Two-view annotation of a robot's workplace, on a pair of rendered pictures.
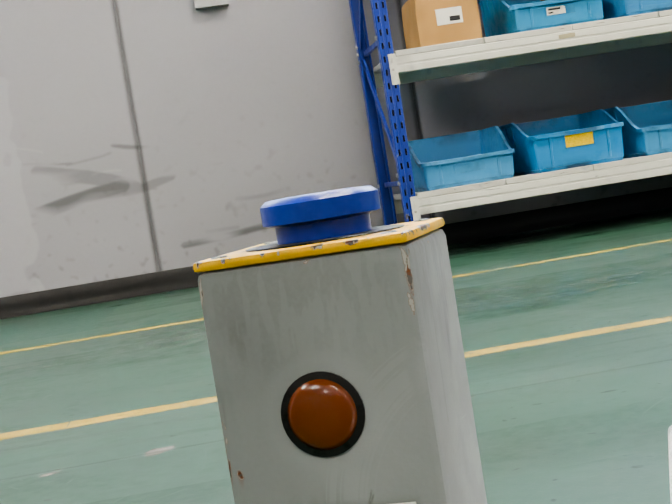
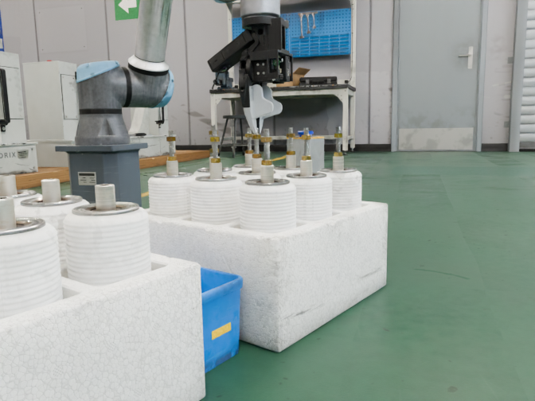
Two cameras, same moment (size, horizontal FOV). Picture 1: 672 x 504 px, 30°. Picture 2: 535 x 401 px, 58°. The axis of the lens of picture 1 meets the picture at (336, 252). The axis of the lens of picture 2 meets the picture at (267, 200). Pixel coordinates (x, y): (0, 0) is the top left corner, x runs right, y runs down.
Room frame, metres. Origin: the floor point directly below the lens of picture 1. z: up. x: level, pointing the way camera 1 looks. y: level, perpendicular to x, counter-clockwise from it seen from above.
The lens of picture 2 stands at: (0.82, -1.18, 0.35)
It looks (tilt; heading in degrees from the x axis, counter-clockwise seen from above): 9 degrees down; 113
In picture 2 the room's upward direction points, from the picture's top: 1 degrees counter-clockwise
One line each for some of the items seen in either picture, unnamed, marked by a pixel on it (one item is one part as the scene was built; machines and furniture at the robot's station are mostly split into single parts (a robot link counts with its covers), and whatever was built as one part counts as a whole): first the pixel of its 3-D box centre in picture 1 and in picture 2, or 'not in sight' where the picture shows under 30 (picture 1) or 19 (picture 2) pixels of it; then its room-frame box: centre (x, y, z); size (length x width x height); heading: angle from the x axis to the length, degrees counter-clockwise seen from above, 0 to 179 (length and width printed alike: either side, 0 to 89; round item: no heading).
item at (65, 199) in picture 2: not in sight; (52, 201); (0.30, -0.71, 0.25); 0.08 x 0.08 x 0.01
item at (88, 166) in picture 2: not in sight; (107, 195); (-0.17, -0.07, 0.15); 0.19 x 0.19 x 0.30; 6
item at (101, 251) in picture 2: not in sight; (111, 283); (0.42, -0.74, 0.16); 0.10 x 0.10 x 0.18
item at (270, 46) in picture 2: not in sight; (264, 52); (0.44, -0.30, 0.48); 0.09 x 0.08 x 0.12; 177
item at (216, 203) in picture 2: not in sight; (217, 227); (0.39, -0.41, 0.16); 0.10 x 0.10 x 0.18
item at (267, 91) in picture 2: not in sight; (267, 109); (0.44, -0.28, 0.38); 0.06 x 0.03 x 0.09; 177
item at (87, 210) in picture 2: not in sight; (106, 209); (0.42, -0.74, 0.25); 0.08 x 0.08 x 0.01
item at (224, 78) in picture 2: not in sight; (223, 79); (-1.87, 3.87, 0.87); 0.41 x 0.17 x 0.25; 96
